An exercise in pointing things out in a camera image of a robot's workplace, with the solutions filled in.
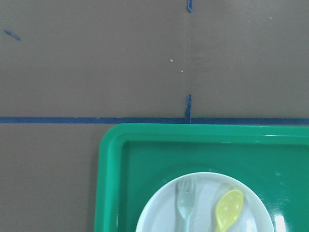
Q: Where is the yellow plastic spoon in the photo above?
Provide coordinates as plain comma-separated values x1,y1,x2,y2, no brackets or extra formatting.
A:
215,189,244,232

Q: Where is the green plastic tray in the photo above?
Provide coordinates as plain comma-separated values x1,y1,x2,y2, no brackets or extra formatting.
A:
94,123,309,232

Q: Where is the white plastic fork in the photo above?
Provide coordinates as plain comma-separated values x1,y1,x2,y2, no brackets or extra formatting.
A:
175,176,196,232

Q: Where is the white round plate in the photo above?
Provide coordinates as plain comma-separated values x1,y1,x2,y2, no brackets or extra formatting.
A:
136,172,274,232

